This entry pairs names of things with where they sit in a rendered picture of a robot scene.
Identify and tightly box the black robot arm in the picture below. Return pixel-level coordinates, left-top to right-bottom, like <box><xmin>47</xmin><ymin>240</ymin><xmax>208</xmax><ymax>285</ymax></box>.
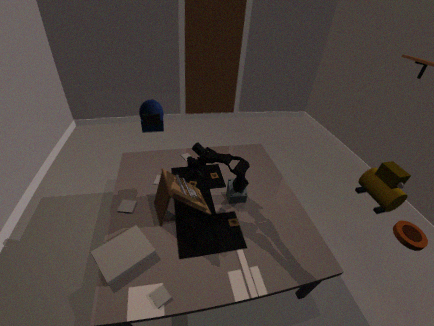
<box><xmin>187</xmin><ymin>142</ymin><xmax>250</xmax><ymax>194</ymax></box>

